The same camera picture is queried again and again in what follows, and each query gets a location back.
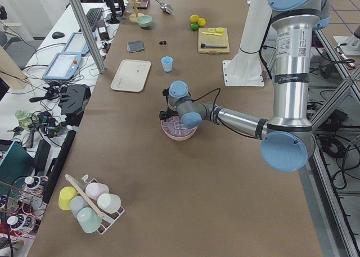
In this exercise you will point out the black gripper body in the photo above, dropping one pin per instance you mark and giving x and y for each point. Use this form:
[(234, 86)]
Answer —
[(170, 112)]

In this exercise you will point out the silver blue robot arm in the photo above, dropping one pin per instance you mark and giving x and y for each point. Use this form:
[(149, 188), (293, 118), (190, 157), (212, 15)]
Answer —
[(287, 141)]

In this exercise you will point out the pink bowl of ice cubes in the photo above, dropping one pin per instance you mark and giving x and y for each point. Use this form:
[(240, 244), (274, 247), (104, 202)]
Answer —
[(176, 130)]

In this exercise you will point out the light blue plastic cup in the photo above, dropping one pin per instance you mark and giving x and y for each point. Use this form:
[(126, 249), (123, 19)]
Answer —
[(167, 63)]

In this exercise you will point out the wooden cup tree stand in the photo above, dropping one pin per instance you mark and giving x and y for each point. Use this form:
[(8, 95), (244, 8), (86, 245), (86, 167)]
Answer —
[(134, 16)]

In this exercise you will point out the pink cup on rack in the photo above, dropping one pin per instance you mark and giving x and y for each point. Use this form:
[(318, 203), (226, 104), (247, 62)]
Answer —
[(93, 190)]

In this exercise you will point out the white cup on rack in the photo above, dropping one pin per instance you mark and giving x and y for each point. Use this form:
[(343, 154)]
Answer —
[(109, 202)]

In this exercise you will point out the grey cup on rack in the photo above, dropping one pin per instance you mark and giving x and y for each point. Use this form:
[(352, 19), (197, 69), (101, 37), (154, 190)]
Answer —
[(77, 204)]

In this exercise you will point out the yellow cup on rack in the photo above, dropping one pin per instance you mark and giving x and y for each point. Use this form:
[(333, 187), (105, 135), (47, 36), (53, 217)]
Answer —
[(65, 196)]

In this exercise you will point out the mint cup on rack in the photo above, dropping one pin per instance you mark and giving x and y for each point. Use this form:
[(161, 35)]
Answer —
[(88, 220)]

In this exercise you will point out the cream rabbit serving tray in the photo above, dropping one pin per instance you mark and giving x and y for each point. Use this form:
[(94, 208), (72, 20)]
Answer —
[(131, 76)]

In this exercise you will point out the folded grey cloth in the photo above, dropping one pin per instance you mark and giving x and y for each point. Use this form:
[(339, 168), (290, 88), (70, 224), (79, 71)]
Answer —
[(135, 46)]

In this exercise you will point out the steel muddler black tip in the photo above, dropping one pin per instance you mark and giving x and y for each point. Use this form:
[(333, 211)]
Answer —
[(211, 45)]

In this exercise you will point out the wooden cutting board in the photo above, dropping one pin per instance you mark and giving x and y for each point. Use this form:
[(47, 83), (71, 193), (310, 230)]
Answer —
[(202, 38)]

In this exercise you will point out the green lime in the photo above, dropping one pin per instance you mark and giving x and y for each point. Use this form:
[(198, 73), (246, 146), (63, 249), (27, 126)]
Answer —
[(194, 27)]

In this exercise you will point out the mint green bowl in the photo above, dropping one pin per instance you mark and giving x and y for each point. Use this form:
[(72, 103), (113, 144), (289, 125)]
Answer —
[(144, 21)]

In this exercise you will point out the yellow plastic knife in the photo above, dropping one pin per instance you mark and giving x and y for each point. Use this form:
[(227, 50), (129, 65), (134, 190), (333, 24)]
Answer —
[(210, 33)]

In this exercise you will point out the yellow lemon near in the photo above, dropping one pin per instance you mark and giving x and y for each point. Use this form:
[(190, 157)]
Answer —
[(201, 22)]

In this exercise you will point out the yellow lemon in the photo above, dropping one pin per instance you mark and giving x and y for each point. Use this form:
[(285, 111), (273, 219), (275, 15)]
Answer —
[(201, 22), (194, 19)]

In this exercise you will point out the yellow lemon far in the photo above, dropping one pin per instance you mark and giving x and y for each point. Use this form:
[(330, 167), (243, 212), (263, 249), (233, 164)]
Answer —
[(194, 19)]

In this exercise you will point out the lemon slice lower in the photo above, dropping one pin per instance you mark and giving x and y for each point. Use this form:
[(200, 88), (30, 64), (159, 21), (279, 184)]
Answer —
[(219, 30)]

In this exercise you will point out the silver metal scoop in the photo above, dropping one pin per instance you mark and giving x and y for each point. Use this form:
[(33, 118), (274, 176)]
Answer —
[(165, 7)]

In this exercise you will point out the teach pendant near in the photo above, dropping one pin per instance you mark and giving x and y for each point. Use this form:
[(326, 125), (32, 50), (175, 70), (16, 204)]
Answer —
[(63, 66)]

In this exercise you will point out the teach pendant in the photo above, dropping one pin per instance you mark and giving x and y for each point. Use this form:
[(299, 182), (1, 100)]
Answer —
[(63, 66), (76, 43)]

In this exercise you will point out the teach pendant far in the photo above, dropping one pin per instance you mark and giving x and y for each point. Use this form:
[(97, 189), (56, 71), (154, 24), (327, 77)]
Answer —
[(76, 43)]

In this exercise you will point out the black framed tray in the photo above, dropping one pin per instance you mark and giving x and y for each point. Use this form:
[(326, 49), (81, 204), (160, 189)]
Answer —
[(143, 4)]

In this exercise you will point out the black keyboard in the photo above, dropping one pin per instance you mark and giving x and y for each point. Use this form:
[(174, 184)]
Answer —
[(93, 15)]

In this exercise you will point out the black monitor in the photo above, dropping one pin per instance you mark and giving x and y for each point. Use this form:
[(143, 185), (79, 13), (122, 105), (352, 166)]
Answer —
[(117, 8)]

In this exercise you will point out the black computer mouse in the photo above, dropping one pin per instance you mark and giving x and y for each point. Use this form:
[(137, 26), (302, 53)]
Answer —
[(57, 35)]

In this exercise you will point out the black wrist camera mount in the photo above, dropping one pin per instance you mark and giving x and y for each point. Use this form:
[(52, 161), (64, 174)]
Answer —
[(166, 92)]

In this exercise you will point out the white wire cup rack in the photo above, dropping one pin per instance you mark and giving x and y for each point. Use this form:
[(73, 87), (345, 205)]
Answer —
[(95, 208)]

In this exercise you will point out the aluminium frame post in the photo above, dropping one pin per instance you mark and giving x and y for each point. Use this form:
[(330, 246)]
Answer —
[(87, 33)]

